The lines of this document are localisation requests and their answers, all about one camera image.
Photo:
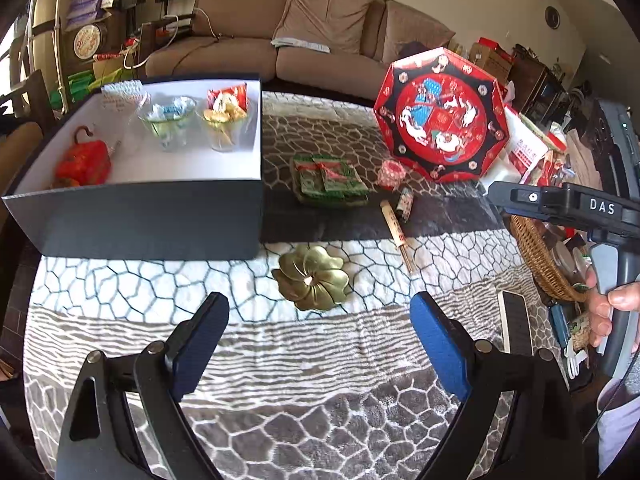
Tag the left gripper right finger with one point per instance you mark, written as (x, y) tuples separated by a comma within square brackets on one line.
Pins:
[(541, 439)]

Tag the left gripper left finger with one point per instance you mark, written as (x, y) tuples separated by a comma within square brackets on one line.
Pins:
[(98, 440)]

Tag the red octagonal gift box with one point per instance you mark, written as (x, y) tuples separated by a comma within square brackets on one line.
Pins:
[(442, 115)]

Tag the green seed packet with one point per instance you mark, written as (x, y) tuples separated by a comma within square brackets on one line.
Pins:
[(309, 177), (340, 178)]

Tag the green glass square plate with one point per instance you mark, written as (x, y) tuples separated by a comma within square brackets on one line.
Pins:
[(329, 202)]

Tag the glass bowl with white candies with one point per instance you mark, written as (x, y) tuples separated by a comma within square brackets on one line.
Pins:
[(171, 135)]

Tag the clear glass bowl with snacks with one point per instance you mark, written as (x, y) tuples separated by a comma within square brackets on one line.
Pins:
[(226, 131)]

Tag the red snack packet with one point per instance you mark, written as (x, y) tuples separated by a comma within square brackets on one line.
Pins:
[(234, 96)]

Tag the person right hand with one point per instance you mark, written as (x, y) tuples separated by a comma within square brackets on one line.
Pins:
[(601, 307)]

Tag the woven wicker basket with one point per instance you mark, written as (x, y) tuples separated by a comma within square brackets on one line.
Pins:
[(538, 258)]

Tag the red white paper bag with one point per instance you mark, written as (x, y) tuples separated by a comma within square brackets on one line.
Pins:
[(527, 145)]

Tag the black remote control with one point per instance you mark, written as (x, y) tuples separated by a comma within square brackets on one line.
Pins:
[(516, 335)]

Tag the small wrapped tube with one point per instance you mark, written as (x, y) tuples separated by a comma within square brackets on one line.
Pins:
[(405, 204)]

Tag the chopsticks in paper sleeve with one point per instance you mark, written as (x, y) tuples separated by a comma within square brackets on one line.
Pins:
[(398, 236)]

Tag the patterned grey white blanket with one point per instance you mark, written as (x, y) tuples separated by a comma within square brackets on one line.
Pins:
[(341, 394)]

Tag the dark cushion on sofa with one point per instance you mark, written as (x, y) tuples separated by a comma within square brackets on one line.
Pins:
[(415, 51)]

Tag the gold flower shaped dish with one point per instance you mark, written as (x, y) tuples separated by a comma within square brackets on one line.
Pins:
[(312, 279)]

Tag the black white storage box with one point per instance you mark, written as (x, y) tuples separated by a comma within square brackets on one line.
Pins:
[(191, 204)]

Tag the wooden chair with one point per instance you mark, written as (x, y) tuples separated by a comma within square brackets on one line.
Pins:
[(26, 118)]

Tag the white blue wrapped candy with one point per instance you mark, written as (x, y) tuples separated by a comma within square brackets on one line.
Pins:
[(168, 109)]

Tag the brown fabric sofa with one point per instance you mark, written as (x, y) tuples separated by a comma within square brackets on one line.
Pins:
[(234, 37)]

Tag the white paper on sofa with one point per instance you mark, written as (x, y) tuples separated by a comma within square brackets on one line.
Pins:
[(289, 42)]

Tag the round white tin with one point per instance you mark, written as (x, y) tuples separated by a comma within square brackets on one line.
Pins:
[(89, 41)]

